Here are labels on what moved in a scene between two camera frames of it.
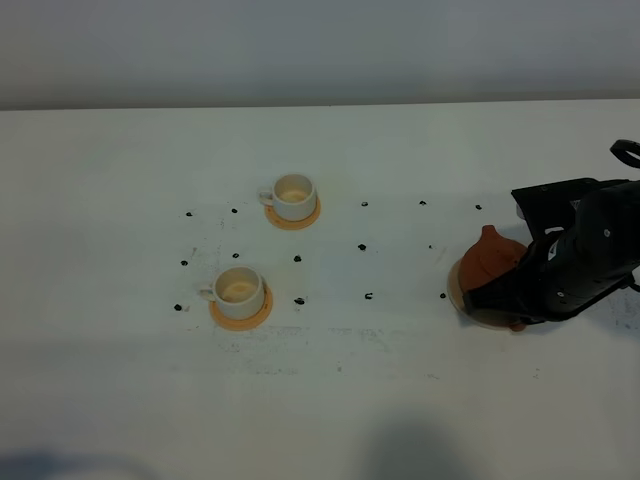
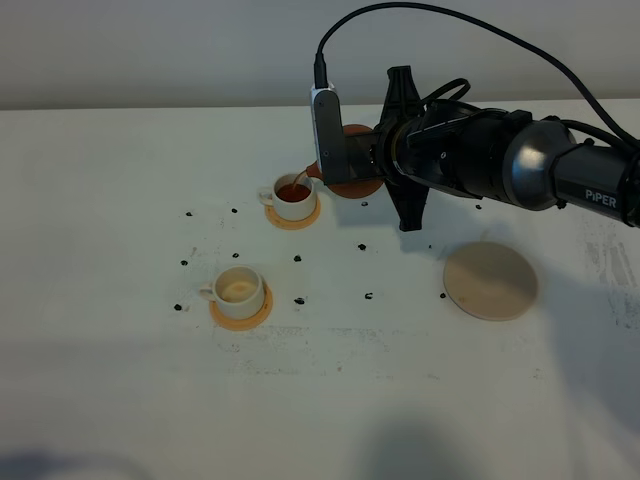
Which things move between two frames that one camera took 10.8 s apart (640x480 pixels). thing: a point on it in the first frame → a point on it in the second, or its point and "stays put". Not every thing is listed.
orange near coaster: x=246 y=323 stays put
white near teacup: x=238 y=291 stays put
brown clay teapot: x=490 y=257 → x=350 y=188
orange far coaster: x=290 y=224 stays put
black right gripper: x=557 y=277 → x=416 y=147
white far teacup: x=293 y=197 stays put
